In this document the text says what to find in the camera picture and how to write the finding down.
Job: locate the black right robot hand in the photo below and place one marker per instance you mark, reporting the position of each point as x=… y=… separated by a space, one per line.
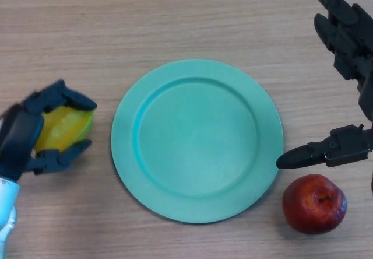
x=348 y=34

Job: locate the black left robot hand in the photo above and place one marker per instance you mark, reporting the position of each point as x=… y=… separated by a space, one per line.
x=17 y=142

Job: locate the yellow starfruit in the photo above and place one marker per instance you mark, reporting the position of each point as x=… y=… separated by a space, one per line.
x=67 y=127

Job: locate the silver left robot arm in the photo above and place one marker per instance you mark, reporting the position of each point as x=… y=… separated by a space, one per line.
x=7 y=209

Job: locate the green round plate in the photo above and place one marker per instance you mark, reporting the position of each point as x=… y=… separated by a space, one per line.
x=198 y=142

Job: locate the red apple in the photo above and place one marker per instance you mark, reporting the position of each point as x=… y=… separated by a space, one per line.
x=314 y=205

